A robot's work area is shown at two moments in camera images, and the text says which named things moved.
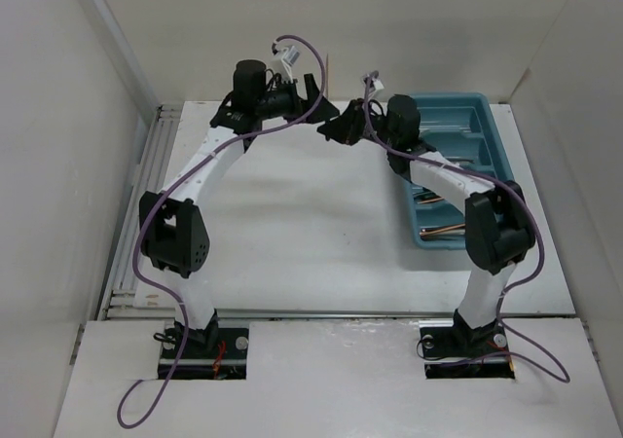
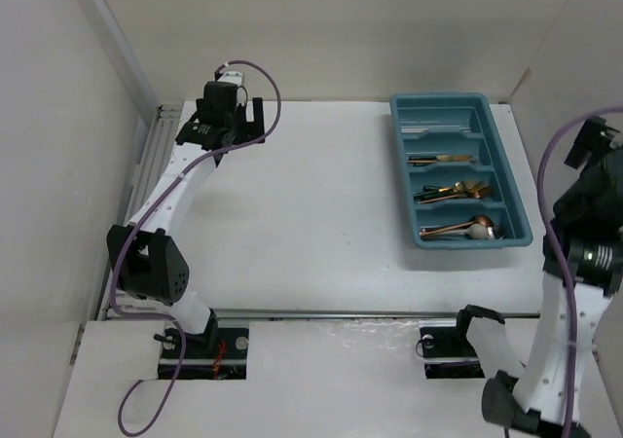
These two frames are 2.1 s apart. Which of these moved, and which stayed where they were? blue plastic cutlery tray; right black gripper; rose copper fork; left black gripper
Moved: right black gripper; left black gripper
Stayed: rose copper fork; blue plastic cutlery tray
